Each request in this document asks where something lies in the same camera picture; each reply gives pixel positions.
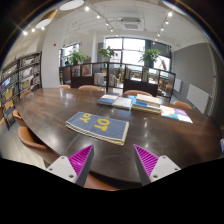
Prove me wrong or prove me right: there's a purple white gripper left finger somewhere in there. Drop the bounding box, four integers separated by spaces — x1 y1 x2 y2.
47 145 94 187

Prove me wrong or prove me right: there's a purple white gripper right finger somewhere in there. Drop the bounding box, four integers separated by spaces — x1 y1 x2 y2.
134 145 180 186

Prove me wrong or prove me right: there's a folded blue yellow towel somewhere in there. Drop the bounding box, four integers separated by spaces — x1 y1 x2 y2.
65 112 129 145

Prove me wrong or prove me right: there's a brown chair under gripper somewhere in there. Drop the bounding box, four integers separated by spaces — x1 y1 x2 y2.
84 174 116 191

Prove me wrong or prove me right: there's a brown leather chair near left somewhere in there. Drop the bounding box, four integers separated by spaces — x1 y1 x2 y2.
18 126 59 164

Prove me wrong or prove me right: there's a brown leather chair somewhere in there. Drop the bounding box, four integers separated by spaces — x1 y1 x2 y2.
18 126 59 164
13 110 28 127

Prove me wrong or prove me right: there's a colourful magazine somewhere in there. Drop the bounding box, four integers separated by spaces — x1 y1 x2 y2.
161 106 193 124

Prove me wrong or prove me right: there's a dark oval wooden table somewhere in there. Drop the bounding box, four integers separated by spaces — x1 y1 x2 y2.
16 88 221 184

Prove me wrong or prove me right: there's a stack of books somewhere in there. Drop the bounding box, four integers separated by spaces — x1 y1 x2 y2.
132 94 161 113

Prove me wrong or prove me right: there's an open book on table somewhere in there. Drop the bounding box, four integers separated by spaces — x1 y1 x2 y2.
97 94 132 109

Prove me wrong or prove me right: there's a brown chair at right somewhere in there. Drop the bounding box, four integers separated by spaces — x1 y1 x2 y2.
173 101 192 110

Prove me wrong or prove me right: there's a brown chair far side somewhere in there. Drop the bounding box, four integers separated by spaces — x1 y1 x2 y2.
123 90 152 97

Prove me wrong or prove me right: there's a brown leather chair far left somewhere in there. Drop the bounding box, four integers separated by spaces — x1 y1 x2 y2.
13 110 28 127

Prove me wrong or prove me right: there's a brown chair far middle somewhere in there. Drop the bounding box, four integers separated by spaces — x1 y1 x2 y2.
78 85 101 91

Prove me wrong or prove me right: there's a low dark shelf divider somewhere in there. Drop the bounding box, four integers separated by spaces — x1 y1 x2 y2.
60 62 176 99

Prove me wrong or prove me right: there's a tall bookshelf at left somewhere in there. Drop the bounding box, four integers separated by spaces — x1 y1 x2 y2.
0 52 42 129

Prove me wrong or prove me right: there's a potted plant left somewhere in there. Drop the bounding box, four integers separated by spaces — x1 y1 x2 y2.
67 51 87 65

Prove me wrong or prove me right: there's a potted plant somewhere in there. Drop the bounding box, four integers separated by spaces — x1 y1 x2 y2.
100 47 117 62
67 51 87 65
139 48 161 67

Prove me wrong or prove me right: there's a potted plant right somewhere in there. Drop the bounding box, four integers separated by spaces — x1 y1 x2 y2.
139 48 161 67

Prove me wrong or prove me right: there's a potted plant middle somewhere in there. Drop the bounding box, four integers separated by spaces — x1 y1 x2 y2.
100 47 117 62

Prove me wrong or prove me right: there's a ceiling air conditioner unit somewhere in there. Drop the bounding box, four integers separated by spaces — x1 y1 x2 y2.
120 17 143 31

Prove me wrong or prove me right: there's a white wall radiator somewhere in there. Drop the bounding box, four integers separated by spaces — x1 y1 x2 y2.
187 84 210 113

